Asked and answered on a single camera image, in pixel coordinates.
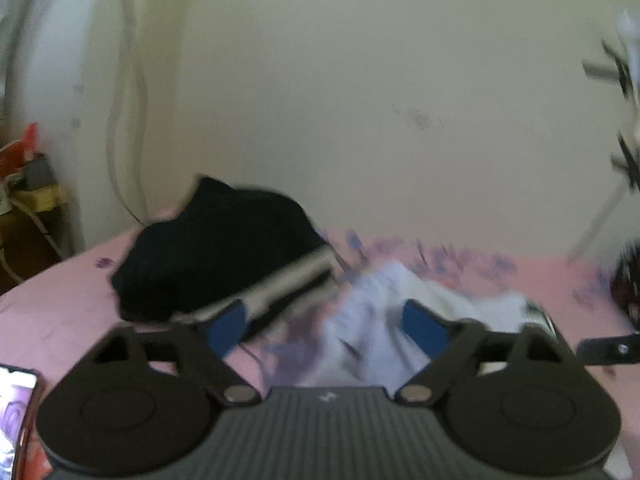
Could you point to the cluttered side shelf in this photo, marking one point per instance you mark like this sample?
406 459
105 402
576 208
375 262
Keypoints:
33 207

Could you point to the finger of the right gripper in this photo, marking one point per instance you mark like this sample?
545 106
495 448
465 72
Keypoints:
611 351

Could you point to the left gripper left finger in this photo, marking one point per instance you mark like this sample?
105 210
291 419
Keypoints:
181 365

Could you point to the black striped garment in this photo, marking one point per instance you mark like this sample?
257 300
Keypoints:
250 245

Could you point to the smartphone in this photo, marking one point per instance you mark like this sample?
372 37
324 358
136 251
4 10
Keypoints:
20 389

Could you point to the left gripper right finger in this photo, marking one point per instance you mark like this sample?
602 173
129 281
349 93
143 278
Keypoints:
459 348

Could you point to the white light bulb fixture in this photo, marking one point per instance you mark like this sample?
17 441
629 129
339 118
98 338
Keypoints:
628 30

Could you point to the white t-shirt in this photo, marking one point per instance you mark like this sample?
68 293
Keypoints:
390 319

